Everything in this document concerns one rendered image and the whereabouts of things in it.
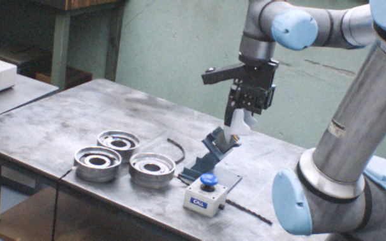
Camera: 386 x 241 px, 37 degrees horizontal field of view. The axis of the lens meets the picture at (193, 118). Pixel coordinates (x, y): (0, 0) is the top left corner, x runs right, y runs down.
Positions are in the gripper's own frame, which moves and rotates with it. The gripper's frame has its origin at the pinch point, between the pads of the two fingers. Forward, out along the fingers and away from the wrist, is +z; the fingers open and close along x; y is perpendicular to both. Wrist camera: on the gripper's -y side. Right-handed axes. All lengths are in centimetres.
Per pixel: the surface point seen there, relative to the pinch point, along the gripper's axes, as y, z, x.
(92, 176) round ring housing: -21.7, 10.1, -21.9
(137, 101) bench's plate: -39.6, 11.9, 28.0
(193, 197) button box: 0.3, 8.8, -16.8
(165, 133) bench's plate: -22.1, 11.9, 13.7
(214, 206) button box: 5.4, 9.0, -16.5
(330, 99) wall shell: -2, 32, 149
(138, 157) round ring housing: -17.6, 8.9, -9.2
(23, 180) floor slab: -119, 92, 77
